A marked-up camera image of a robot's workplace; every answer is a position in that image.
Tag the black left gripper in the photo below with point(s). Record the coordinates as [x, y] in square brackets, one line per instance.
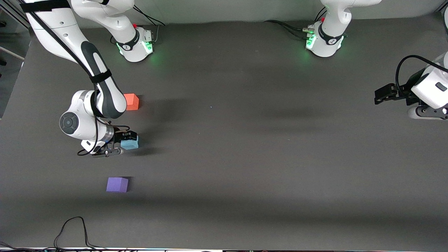
[403, 92]

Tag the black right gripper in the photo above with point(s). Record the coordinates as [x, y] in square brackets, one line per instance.
[121, 136]

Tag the light blue foam block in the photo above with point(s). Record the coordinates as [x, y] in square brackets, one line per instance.
[130, 143]

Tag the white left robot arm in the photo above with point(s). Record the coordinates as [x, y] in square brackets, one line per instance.
[329, 42]

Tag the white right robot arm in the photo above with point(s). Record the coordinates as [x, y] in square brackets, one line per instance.
[70, 122]

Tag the orange foam block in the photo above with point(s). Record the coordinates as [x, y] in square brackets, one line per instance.
[132, 101]

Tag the purple foam block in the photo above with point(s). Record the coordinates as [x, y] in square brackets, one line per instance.
[117, 184]

